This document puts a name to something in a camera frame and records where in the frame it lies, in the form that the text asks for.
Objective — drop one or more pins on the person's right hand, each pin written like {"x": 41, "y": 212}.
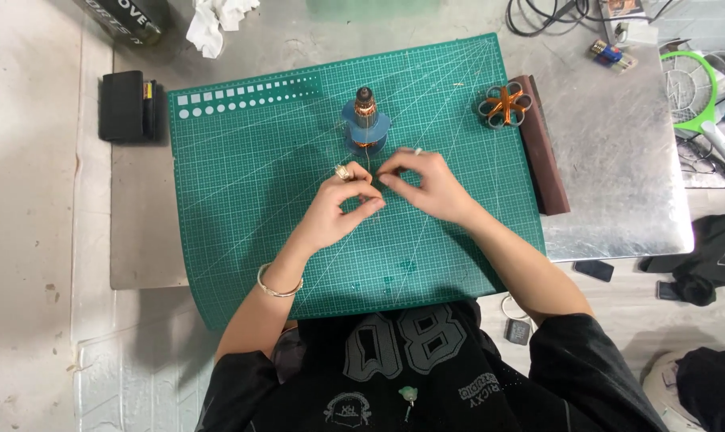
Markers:
{"x": 437, "y": 192}

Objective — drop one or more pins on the grey stator with copper windings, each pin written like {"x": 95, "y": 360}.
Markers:
{"x": 505, "y": 105}

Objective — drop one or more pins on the black cloth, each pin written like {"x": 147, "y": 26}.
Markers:
{"x": 707, "y": 258}

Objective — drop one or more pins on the blue armature stand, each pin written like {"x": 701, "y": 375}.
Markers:
{"x": 353, "y": 123}

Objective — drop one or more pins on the crumpled white tissue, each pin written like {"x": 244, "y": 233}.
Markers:
{"x": 209, "y": 27}

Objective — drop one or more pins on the green cutting mat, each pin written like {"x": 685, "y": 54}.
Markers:
{"x": 248, "y": 192}

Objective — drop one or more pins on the black pouch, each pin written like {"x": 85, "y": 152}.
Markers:
{"x": 122, "y": 105}

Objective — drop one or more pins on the slim black tool yellow label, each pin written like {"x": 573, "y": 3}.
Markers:
{"x": 150, "y": 111}

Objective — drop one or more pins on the person's left hand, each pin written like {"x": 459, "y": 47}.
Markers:
{"x": 329, "y": 213}

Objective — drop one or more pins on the brown rectangular block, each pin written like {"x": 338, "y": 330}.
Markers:
{"x": 545, "y": 168}

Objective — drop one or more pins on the black phone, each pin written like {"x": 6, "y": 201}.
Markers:
{"x": 594, "y": 270}
{"x": 667, "y": 291}

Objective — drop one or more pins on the black garment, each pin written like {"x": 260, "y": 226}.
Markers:
{"x": 716, "y": 390}

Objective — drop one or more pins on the white power adapter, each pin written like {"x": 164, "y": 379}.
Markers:
{"x": 638, "y": 35}

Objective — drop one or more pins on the small printed box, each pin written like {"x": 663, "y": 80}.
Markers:
{"x": 623, "y": 7}

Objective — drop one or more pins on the copper motor armature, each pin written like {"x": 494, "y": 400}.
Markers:
{"x": 365, "y": 108}

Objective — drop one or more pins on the white bag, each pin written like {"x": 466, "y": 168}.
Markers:
{"x": 659, "y": 384}

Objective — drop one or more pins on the green electric fly swatter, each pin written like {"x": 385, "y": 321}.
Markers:
{"x": 707, "y": 129}

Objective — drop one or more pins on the blue lighter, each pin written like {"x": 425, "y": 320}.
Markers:
{"x": 608, "y": 55}

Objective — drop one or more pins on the dark green box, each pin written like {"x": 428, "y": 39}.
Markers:
{"x": 128, "y": 21}

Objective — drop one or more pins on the green pendant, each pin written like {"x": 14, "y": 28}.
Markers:
{"x": 408, "y": 394}

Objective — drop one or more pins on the white quilted mat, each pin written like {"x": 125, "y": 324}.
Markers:
{"x": 134, "y": 372}

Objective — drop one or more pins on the person's black jersey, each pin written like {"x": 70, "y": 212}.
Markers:
{"x": 398, "y": 372}

